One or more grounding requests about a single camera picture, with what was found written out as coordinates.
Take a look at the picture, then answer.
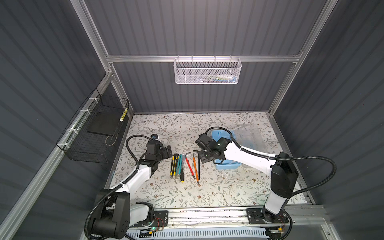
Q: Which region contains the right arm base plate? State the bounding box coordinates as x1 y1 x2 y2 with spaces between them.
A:
246 207 289 225

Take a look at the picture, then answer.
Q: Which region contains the black wire mesh basket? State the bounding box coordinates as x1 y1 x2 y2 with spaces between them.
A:
57 90 130 164

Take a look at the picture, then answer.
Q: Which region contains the black hex key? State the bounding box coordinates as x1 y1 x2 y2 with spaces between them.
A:
193 150 200 180

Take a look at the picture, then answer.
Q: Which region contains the light blue plastic tool box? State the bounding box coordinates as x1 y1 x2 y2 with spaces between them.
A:
209 124 266 171

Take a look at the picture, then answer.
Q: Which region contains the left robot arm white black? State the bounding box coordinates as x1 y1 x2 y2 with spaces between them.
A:
84 134 172 240

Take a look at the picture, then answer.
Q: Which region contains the yellow marker in black basket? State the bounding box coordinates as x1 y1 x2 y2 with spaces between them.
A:
120 108 128 122

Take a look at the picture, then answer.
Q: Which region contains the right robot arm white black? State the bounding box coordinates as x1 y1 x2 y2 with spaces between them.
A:
195 127 337 216

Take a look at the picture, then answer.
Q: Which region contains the teal utility knife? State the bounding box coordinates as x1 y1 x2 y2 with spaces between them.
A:
175 154 183 177

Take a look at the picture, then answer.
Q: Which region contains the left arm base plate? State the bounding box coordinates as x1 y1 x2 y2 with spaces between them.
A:
133 211 169 228

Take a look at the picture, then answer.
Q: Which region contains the black yellow tip screwdriver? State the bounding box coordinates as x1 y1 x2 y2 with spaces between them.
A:
180 155 185 183

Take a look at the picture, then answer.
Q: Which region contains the yellow black utility knife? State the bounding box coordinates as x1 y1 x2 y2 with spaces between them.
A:
170 154 179 178

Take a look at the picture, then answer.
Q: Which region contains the floral table mat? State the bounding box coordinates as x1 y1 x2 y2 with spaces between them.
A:
111 112 282 209

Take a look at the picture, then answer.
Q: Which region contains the white wire mesh basket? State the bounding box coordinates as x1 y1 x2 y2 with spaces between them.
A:
173 58 242 85

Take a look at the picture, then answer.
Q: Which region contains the white slotted cable duct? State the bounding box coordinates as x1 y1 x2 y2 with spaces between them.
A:
126 227 270 240

